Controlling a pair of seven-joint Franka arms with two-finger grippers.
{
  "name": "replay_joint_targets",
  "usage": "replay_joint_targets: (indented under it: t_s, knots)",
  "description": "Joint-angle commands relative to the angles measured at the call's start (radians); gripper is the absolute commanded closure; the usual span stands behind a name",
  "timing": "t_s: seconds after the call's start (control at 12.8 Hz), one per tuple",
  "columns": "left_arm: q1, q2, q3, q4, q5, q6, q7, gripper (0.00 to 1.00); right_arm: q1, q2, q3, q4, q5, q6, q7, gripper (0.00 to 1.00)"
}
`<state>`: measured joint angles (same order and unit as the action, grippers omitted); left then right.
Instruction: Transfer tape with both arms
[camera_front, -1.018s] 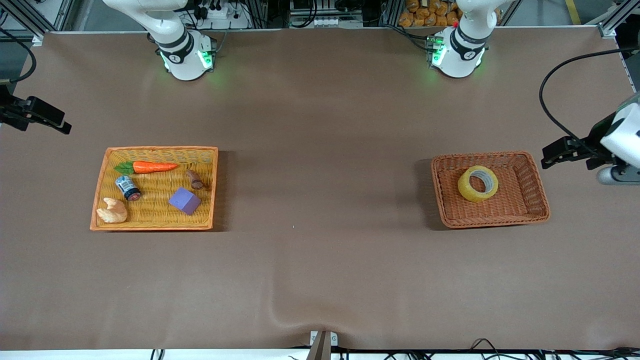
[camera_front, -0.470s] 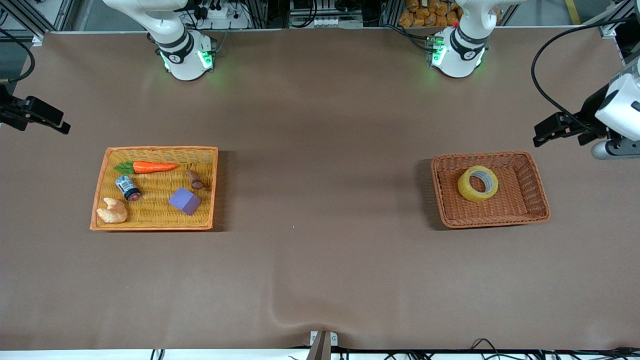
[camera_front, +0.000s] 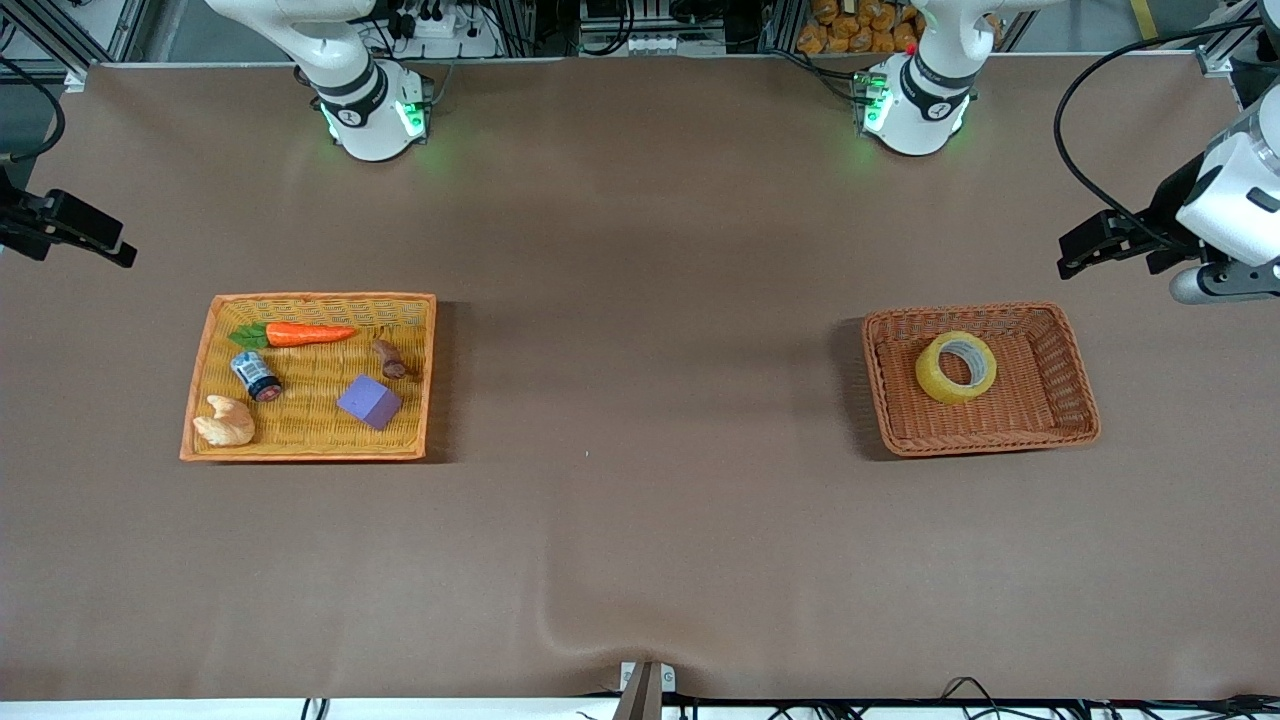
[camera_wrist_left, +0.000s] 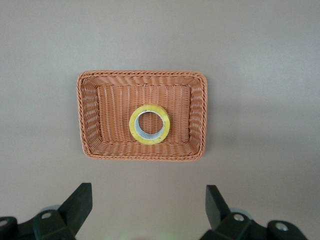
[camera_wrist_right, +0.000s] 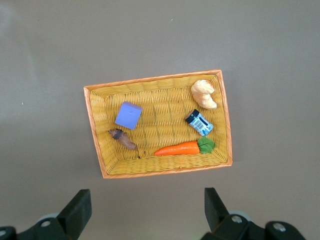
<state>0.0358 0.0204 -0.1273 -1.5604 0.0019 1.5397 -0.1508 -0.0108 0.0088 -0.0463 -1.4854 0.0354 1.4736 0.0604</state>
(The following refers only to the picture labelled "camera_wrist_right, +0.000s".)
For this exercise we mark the orange toy carrot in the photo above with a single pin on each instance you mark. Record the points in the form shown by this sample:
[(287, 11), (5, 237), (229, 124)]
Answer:
[(177, 148)]

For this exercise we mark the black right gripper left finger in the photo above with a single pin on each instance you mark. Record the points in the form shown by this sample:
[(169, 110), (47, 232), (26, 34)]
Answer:
[(72, 217)]

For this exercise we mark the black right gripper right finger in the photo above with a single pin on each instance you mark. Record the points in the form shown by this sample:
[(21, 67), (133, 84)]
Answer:
[(217, 220)]

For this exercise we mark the small jar with barcode label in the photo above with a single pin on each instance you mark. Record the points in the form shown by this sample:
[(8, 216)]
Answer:
[(200, 123)]

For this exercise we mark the purple cube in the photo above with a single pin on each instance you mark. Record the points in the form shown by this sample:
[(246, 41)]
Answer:
[(127, 116)]

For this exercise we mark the brown toy root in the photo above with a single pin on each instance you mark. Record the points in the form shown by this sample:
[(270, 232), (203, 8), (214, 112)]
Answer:
[(123, 140)]

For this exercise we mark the orange wicker tray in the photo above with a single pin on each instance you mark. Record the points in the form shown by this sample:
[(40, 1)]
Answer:
[(162, 117)]

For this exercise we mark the toy croissant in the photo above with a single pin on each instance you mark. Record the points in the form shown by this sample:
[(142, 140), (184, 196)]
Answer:
[(203, 93)]

